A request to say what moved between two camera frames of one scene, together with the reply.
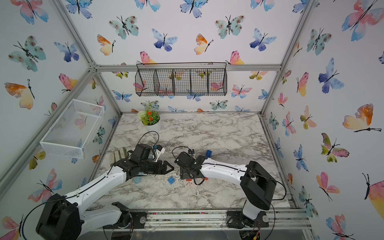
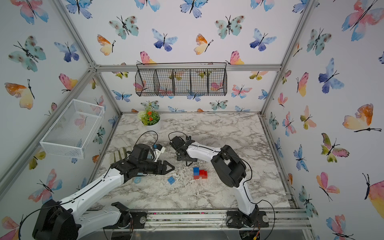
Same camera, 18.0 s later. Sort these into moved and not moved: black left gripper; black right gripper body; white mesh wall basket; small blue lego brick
Moved: black right gripper body
Not moved: black left gripper; small blue lego brick; white mesh wall basket
